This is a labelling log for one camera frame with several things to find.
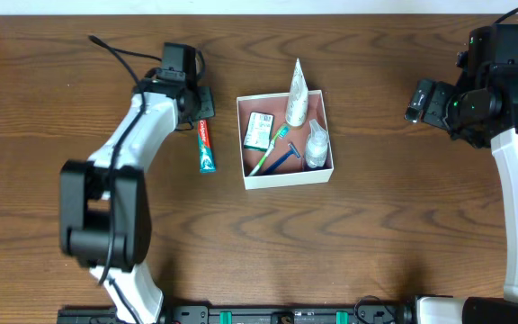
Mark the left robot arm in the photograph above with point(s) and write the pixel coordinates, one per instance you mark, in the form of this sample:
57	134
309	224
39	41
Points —
104	215

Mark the red green toothpaste tube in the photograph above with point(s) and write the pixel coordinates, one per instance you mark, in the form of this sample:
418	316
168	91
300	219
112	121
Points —
207	162

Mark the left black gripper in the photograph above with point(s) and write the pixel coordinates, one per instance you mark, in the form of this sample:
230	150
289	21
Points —
205	104

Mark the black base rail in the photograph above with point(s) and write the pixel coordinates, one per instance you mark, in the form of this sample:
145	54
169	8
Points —
372	313

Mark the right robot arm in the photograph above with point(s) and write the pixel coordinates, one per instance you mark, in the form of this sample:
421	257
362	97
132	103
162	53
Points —
487	118

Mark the green white toothbrush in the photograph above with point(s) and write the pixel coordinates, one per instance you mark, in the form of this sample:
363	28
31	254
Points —
280	134

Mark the white lotion tube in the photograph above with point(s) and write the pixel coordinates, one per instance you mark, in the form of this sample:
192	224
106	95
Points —
297	106

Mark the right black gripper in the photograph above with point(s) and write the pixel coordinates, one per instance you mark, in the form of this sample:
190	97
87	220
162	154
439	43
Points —
435	105

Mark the white box with brown interior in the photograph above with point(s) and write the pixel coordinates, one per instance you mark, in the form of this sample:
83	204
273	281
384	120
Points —
293	171

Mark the clear pump bottle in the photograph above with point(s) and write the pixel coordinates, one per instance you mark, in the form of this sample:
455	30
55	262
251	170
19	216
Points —
316	146

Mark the green white soap box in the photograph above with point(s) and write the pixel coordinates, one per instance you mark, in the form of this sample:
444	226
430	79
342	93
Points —
258	132

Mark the blue razor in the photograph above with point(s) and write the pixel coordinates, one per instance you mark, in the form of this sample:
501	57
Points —
293	151

